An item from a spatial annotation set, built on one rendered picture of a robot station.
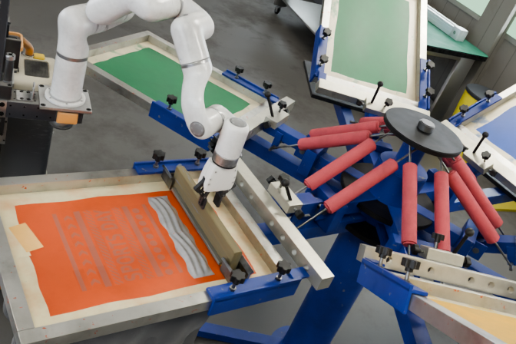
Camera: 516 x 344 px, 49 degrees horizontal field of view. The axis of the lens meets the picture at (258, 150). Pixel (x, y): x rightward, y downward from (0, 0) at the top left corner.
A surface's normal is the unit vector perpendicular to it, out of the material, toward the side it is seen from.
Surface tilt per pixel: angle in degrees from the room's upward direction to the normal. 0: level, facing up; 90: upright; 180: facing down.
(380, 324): 0
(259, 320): 0
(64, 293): 0
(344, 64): 32
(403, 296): 90
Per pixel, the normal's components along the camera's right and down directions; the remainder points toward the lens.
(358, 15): 0.28, -0.41
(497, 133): -0.16, -0.66
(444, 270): 0.18, 0.02
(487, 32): -0.89, -0.07
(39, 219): 0.32, -0.81
